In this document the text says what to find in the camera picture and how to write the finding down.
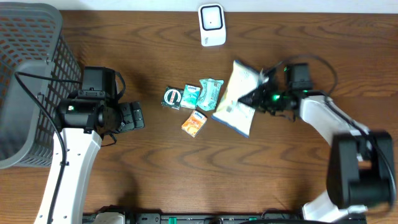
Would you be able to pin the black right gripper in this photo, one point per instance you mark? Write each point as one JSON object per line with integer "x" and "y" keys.
{"x": 257, "y": 99}

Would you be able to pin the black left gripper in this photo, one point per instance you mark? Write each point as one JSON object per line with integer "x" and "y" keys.
{"x": 125, "y": 116}

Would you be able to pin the green wet wipes pack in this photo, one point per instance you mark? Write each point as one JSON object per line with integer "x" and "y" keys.
{"x": 209, "y": 95}

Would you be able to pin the roll of tape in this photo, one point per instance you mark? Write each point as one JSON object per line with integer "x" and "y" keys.
{"x": 172, "y": 98}

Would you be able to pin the small green wipes pack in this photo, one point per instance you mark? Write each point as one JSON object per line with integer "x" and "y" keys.
{"x": 190, "y": 97}

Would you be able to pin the orange tissue pack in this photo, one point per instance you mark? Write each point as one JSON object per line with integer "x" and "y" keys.
{"x": 194, "y": 123}

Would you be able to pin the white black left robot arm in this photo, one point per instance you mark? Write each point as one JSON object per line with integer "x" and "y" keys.
{"x": 81, "y": 127}

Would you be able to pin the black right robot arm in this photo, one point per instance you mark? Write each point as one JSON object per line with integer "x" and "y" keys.
{"x": 361, "y": 164}

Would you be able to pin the white barcode scanner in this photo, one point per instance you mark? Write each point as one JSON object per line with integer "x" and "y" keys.
{"x": 212, "y": 25}

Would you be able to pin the black plastic mesh basket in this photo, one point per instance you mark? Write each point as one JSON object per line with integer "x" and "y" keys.
{"x": 36, "y": 64}

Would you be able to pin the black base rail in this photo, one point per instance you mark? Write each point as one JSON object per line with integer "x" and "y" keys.
{"x": 156, "y": 218}

